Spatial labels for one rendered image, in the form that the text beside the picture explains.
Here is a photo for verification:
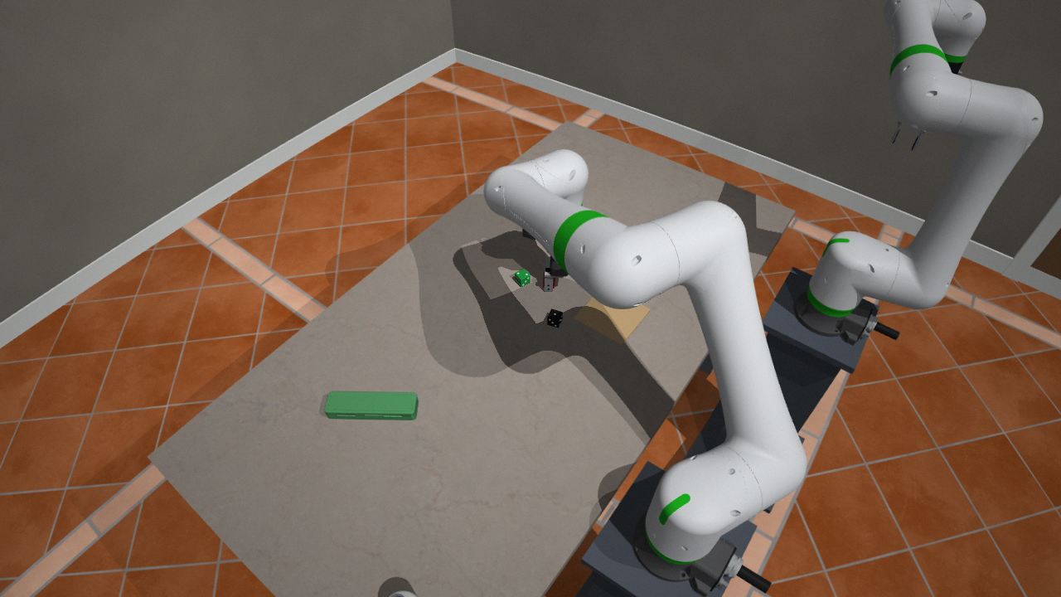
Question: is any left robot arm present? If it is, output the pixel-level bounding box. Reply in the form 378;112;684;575
484;150;807;597

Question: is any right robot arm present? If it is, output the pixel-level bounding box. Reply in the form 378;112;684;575
794;0;1044;345

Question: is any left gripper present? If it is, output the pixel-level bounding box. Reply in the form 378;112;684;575
522;229;568;292

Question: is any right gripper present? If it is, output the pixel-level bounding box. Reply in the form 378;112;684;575
891;62;963;151

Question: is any tan flat mat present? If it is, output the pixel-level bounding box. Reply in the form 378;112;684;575
574;297;651;346

